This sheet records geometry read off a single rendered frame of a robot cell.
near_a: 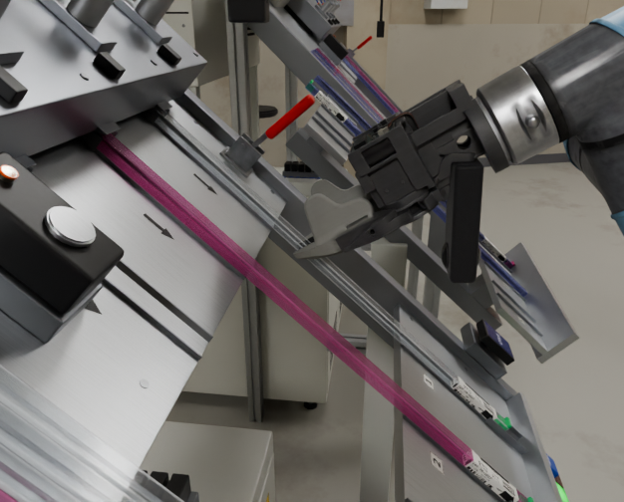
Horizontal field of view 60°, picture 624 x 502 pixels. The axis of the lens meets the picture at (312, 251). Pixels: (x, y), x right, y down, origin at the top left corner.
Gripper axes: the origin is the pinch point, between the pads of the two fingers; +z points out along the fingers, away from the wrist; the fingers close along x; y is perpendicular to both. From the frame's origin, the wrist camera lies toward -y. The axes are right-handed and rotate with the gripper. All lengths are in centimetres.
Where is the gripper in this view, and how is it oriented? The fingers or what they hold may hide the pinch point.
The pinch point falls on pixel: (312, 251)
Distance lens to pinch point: 54.7
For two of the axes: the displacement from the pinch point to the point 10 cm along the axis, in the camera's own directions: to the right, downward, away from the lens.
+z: -8.4, 4.4, 3.1
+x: -1.3, 3.9, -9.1
